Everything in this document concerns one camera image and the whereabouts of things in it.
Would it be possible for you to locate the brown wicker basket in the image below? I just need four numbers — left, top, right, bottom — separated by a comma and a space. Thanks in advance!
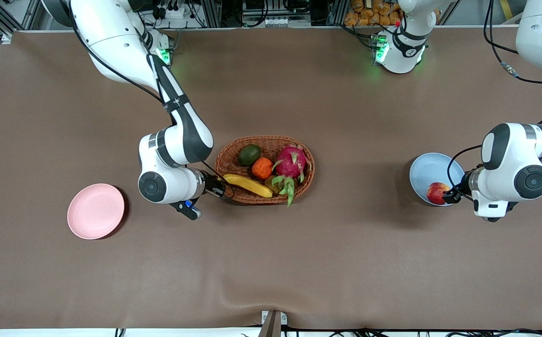
214, 136, 315, 205

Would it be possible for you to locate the metal bracket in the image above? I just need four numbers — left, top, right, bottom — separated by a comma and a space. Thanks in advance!
261, 310, 288, 337

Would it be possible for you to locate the pink plate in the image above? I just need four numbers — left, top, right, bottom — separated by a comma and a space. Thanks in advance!
67, 183, 125, 240

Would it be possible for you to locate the pink dragon fruit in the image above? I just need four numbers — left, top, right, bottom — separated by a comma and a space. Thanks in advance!
271, 146, 312, 207

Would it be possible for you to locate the bag of orange items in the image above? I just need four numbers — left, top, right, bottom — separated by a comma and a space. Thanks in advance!
344, 0, 405, 27

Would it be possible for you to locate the white power strip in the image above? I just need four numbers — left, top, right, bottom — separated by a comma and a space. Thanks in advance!
151, 1, 200, 20

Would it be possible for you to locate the green avocado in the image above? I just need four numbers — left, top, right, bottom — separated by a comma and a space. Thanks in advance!
238, 145, 261, 166

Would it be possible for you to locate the blue plate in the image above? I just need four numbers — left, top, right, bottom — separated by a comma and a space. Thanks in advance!
409, 153, 466, 206

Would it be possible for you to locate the orange fruit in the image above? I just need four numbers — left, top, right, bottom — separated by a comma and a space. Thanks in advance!
252, 157, 274, 180

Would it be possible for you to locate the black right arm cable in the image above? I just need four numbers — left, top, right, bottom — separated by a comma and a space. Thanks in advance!
67, 0, 227, 183

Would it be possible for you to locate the yellow banana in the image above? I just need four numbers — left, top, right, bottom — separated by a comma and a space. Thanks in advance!
223, 174, 274, 198

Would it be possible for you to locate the brown table cloth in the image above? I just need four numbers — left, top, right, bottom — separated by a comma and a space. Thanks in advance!
0, 26, 542, 330

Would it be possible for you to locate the red apple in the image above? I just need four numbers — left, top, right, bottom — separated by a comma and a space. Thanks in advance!
426, 182, 452, 206

